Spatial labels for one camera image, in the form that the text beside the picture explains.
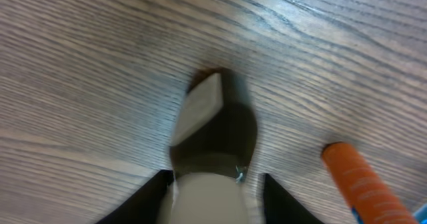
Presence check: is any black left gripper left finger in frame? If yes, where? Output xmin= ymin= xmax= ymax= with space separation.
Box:
xmin=96 ymin=169 xmax=174 ymax=224

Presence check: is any brown syrup bottle white cap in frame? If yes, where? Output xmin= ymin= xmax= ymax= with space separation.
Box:
xmin=158 ymin=68 xmax=258 ymax=224

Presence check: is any orange Redoxon tablet tube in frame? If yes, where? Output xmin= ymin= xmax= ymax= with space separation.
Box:
xmin=321 ymin=142 xmax=418 ymax=224

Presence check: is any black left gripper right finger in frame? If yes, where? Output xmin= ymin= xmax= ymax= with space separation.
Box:
xmin=262 ymin=173 xmax=324 ymax=224

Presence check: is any blue VapoDrops packet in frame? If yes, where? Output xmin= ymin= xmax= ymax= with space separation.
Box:
xmin=414 ymin=204 xmax=427 ymax=224

